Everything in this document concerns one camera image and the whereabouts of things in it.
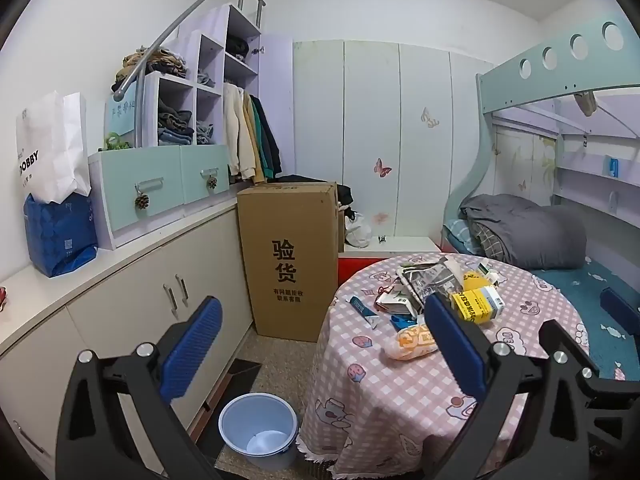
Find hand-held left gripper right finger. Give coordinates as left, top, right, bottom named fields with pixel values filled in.
left=424, top=291, right=591, bottom=480

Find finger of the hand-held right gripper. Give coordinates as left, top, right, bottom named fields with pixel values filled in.
left=599, top=287, right=640, bottom=343
left=538, top=318, right=640, bottom=396

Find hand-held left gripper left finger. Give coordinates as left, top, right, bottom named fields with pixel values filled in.
left=55, top=296, right=224, bottom=480

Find orange snack packet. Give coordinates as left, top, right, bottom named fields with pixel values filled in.
left=386, top=324, right=441, bottom=362

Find yellow medicine box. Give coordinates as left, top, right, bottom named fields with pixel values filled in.
left=450, top=287, right=493, bottom=327

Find white blue box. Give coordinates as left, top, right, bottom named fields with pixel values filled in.
left=482, top=285, right=505, bottom=318

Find silver black foil bag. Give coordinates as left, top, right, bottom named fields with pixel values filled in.
left=396, top=259, right=463, bottom=306

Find blue plastic bucket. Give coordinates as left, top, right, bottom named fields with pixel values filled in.
left=218, top=393, right=300, bottom=472

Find blue bed sheet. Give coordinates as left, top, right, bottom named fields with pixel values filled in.
left=442, top=217, right=640, bottom=381

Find pink checked tablecloth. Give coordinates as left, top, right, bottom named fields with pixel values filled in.
left=296, top=252, right=592, bottom=480

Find white low cabinet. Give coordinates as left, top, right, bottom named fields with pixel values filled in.
left=0, top=192, right=256, bottom=480

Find grey duvet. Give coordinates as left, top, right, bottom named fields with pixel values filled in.
left=459, top=194, right=587, bottom=270

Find plaid blanket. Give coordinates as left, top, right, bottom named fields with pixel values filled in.
left=470, top=221, right=506, bottom=260

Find red white step box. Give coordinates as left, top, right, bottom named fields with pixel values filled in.
left=337, top=236, right=443, bottom=288

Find white plastic bag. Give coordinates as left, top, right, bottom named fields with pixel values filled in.
left=345, top=211, right=373, bottom=249

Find large cardboard box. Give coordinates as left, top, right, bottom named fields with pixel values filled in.
left=236, top=181, right=341, bottom=344

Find wide teal drawer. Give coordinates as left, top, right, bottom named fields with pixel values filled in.
left=100, top=146, right=184, bottom=233

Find blue patterned bag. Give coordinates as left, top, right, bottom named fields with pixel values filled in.
left=22, top=192, right=99, bottom=279

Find narrow teal drawer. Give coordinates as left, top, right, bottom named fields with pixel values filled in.
left=180, top=144, right=232, bottom=206

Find black garment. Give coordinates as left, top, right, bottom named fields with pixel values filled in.
left=274, top=174, right=355, bottom=209

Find yellow hanging garment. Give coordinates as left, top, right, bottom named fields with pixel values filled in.
left=249, top=97, right=266, bottom=185

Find dark hanging jacket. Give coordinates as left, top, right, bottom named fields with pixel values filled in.
left=255, top=95, right=283, bottom=181

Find stack of dark folded clothes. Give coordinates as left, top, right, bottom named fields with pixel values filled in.
left=157, top=109, right=195, bottom=147

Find cream hanging jacket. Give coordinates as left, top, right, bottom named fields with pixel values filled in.
left=222, top=82, right=258, bottom=185

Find green hanging garment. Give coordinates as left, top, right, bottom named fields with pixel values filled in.
left=252, top=96, right=273, bottom=181

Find white wardrobe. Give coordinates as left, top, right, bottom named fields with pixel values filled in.
left=292, top=39, right=496, bottom=241

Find white paper bag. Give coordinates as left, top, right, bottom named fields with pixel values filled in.
left=15, top=91, right=93, bottom=206

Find light blue sign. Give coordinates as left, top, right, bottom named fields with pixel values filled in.
left=104, top=85, right=138, bottom=137

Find teal bunk bed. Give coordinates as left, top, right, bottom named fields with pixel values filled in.
left=440, top=10, right=640, bottom=381

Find purple stepped shelf cabinet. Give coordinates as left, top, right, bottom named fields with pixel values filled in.
left=87, top=4, right=296, bottom=251

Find pile of brown clothes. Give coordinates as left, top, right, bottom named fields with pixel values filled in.
left=111, top=46, right=190, bottom=92

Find black folded clothes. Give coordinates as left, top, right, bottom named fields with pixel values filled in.
left=225, top=35, right=249, bottom=61

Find grey metal handrail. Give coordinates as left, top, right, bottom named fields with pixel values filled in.
left=112, top=0, right=267, bottom=148

